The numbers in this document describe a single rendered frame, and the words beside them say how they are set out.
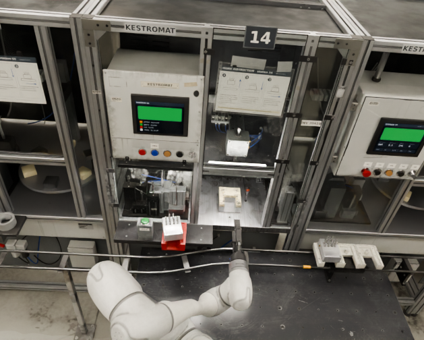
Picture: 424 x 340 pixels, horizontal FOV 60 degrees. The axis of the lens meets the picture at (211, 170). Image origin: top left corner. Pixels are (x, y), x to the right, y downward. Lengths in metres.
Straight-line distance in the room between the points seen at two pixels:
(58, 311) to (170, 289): 1.07
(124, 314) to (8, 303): 2.00
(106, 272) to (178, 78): 0.81
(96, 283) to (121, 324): 0.18
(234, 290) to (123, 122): 0.88
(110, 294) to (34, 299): 1.88
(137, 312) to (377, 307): 1.53
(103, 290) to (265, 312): 1.11
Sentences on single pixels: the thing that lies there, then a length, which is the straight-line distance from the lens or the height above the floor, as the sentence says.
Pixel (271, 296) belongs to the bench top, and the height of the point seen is 0.68.
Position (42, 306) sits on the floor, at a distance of 3.05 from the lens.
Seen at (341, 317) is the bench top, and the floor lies 0.68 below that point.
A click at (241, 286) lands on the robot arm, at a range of 1.61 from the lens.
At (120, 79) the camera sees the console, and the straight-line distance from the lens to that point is 1.62.
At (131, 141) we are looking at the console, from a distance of 1.78.
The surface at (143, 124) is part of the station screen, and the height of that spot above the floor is 1.59.
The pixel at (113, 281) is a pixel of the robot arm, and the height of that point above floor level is 1.47.
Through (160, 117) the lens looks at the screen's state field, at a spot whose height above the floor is 1.64.
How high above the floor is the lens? 2.52
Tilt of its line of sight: 40 degrees down
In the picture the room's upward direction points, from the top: 6 degrees clockwise
